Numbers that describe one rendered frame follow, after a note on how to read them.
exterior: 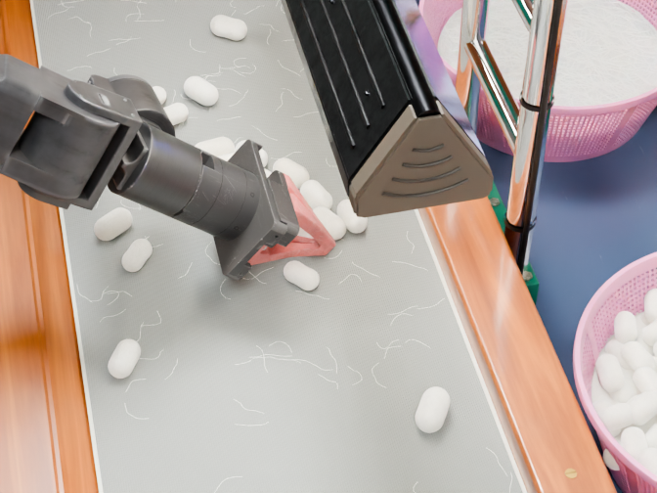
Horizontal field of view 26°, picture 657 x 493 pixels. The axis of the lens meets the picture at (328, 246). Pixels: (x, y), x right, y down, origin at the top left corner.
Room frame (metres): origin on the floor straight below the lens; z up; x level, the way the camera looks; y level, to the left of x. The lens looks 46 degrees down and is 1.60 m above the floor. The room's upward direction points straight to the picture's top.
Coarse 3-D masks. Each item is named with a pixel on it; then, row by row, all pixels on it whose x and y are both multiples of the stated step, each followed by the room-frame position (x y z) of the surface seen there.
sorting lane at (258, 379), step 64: (64, 0) 1.16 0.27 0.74; (128, 0) 1.16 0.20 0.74; (192, 0) 1.16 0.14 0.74; (256, 0) 1.16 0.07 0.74; (64, 64) 1.06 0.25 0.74; (128, 64) 1.06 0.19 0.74; (192, 64) 1.06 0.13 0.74; (256, 64) 1.06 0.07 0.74; (192, 128) 0.97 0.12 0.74; (256, 128) 0.97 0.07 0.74; (320, 128) 0.97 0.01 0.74; (192, 256) 0.81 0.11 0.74; (320, 256) 0.81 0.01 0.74; (384, 256) 0.81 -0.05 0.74; (128, 320) 0.74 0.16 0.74; (192, 320) 0.74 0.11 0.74; (256, 320) 0.74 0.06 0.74; (320, 320) 0.74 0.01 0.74; (384, 320) 0.74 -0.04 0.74; (448, 320) 0.74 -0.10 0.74; (128, 384) 0.68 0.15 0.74; (192, 384) 0.68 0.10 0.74; (256, 384) 0.68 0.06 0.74; (320, 384) 0.68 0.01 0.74; (384, 384) 0.68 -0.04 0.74; (448, 384) 0.68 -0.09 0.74; (128, 448) 0.62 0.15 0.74; (192, 448) 0.62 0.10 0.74; (256, 448) 0.62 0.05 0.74; (320, 448) 0.62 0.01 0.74; (384, 448) 0.62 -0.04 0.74; (448, 448) 0.62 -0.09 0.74
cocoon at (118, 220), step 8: (120, 208) 0.85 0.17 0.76; (104, 216) 0.84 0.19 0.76; (112, 216) 0.84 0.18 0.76; (120, 216) 0.84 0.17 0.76; (128, 216) 0.84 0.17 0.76; (96, 224) 0.83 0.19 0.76; (104, 224) 0.83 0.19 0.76; (112, 224) 0.83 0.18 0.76; (120, 224) 0.83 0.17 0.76; (128, 224) 0.84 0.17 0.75; (96, 232) 0.83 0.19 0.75; (104, 232) 0.82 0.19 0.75; (112, 232) 0.83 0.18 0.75; (120, 232) 0.83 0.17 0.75; (104, 240) 0.82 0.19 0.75
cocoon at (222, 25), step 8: (216, 16) 1.11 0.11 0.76; (224, 16) 1.11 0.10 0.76; (216, 24) 1.10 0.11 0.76; (224, 24) 1.10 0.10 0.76; (232, 24) 1.10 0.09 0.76; (240, 24) 1.10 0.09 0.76; (216, 32) 1.10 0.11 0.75; (224, 32) 1.09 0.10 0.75; (232, 32) 1.09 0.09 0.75; (240, 32) 1.09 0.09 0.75
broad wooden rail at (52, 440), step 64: (0, 0) 1.13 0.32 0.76; (0, 192) 0.86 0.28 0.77; (0, 256) 0.79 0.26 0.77; (64, 256) 0.81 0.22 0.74; (0, 320) 0.72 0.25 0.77; (64, 320) 0.73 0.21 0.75; (0, 384) 0.66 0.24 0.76; (64, 384) 0.66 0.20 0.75; (0, 448) 0.60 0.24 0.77; (64, 448) 0.60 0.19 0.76
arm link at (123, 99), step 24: (72, 96) 0.76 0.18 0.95; (96, 96) 0.78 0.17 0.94; (120, 96) 0.80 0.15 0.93; (144, 96) 0.84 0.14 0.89; (120, 120) 0.76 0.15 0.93; (168, 120) 0.83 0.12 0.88; (120, 144) 0.76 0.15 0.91; (96, 168) 0.76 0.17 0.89; (24, 192) 0.74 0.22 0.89; (96, 192) 0.75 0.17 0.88
